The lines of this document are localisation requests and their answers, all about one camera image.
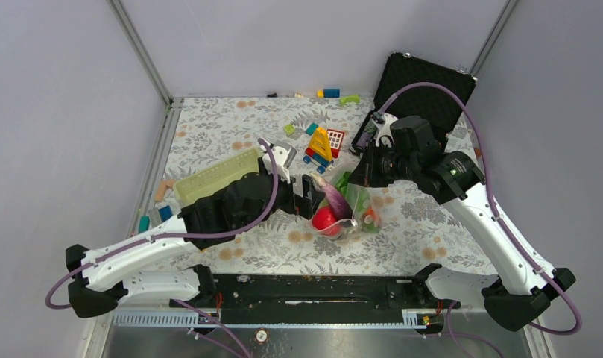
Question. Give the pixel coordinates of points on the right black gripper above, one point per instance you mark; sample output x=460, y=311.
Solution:
x=367, y=173

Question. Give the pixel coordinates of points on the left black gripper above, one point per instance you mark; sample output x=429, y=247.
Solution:
x=303, y=206

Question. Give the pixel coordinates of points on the red toy apple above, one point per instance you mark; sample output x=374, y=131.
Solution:
x=325, y=222

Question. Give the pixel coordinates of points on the green toy leaf vegetable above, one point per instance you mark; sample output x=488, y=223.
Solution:
x=341, y=183

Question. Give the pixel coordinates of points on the purple toy eggplant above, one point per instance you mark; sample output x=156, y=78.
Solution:
x=335, y=200

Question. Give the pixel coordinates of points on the clear pink dotted zip bag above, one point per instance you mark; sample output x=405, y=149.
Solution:
x=358, y=198

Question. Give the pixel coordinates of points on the orange toy carrot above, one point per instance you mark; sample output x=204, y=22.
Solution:
x=371, y=221

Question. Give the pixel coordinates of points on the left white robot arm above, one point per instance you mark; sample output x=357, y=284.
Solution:
x=219, y=203

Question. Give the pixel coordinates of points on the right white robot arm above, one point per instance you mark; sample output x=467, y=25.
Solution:
x=524, y=283

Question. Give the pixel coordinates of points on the yellow toy block sailboat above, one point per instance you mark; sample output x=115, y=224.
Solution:
x=319, y=151

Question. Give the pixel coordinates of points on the red white window block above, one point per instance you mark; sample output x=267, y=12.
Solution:
x=336, y=139

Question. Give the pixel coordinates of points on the floral table mat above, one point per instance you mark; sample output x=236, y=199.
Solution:
x=415, y=230

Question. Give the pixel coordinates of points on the teal toy block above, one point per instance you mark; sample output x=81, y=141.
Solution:
x=311, y=129

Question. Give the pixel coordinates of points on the small green toy block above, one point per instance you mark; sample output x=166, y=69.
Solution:
x=289, y=129

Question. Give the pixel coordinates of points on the green arch block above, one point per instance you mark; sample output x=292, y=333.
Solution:
x=349, y=99

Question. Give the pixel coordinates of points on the blue yellow brick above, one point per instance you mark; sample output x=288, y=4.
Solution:
x=328, y=93

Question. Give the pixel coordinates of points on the black poker chip case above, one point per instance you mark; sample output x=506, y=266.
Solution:
x=402, y=69

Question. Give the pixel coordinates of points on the pale green plastic basket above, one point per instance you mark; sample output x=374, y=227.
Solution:
x=208, y=181

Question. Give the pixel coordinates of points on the blue grey block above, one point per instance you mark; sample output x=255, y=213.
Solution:
x=159, y=215

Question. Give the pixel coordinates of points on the tan wooden block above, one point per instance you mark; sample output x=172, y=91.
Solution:
x=162, y=188

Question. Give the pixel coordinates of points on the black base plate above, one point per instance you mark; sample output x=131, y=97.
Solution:
x=301, y=301

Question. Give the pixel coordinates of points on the teal block at rail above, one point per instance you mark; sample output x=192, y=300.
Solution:
x=144, y=224

